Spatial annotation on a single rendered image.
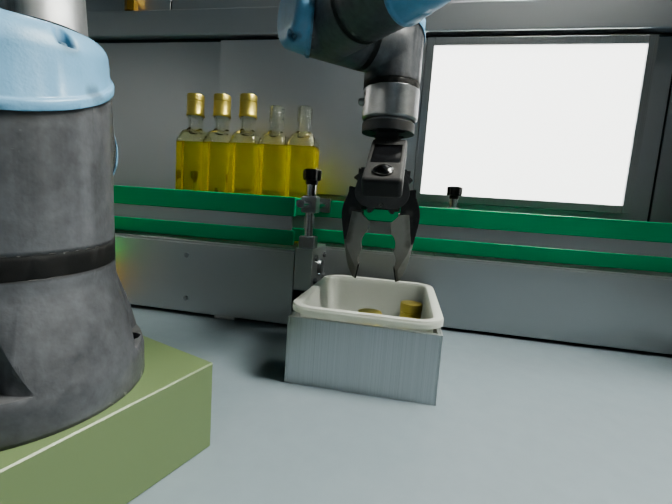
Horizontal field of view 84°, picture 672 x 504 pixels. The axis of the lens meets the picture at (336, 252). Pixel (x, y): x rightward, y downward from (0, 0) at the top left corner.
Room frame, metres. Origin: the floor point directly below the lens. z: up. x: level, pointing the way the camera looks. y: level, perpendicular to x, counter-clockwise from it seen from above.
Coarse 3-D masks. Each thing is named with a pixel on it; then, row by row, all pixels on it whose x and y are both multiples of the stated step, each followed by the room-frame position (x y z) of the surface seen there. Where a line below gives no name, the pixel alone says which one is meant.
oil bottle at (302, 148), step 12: (300, 132) 0.74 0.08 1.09; (288, 144) 0.73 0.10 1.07; (300, 144) 0.73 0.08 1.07; (312, 144) 0.73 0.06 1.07; (288, 156) 0.73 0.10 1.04; (300, 156) 0.73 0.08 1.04; (312, 156) 0.73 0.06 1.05; (288, 168) 0.73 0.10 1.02; (300, 168) 0.73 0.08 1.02; (312, 168) 0.73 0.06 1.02; (288, 180) 0.73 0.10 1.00; (300, 180) 0.73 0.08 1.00; (288, 192) 0.73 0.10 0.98; (300, 192) 0.73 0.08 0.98
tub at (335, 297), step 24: (312, 288) 0.50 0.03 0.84; (336, 288) 0.61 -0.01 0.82; (360, 288) 0.60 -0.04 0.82; (384, 288) 0.60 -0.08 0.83; (408, 288) 0.59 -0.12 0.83; (432, 288) 0.56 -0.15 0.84; (312, 312) 0.40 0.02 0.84; (336, 312) 0.40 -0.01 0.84; (360, 312) 0.40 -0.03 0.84; (384, 312) 0.59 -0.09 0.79; (432, 312) 0.42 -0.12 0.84
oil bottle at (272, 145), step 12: (276, 132) 0.75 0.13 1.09; (264, 144) 0.74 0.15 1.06; (276, 144) 0.74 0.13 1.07; (264, 156) 0.74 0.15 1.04; (276, 156) 0.74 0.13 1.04; (264, 168) 0.74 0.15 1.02; (276, 168) 0.74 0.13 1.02; (264, 180) 0.74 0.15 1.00; (276, 180) 0.74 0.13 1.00; (264, 192) 0.74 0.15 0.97; (276, 192) 0.74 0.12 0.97
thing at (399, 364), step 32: (288, 320) 0.41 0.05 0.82; (320, 320) 0.40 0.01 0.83; (288, 352) 0.41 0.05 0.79; (320, 352) 0.40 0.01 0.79; (352, 352) 0.39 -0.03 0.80; (384, 352) 0.39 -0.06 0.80; (416, 352) 0.38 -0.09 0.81; (320, 384) 0.40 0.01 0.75; (352, 384) 0.39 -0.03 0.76; (384, 384) 0.39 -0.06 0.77; (416, 384) 0.38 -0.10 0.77
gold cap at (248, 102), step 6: (240, 96) 0.76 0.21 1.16; (246, 96) 0.76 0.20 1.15; (252, 96) 0.76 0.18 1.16; (240, 102) 0.76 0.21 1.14; (246, 102) 0.76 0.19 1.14; (252, 102) 0.76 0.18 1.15; (240, 108) 0.76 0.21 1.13; (246, 108) 0.76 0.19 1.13; (252, 108) 0.76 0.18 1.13; (240, 114) 0.76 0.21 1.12; (246, 114) 0.75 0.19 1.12; (252, 114) 0.76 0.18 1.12
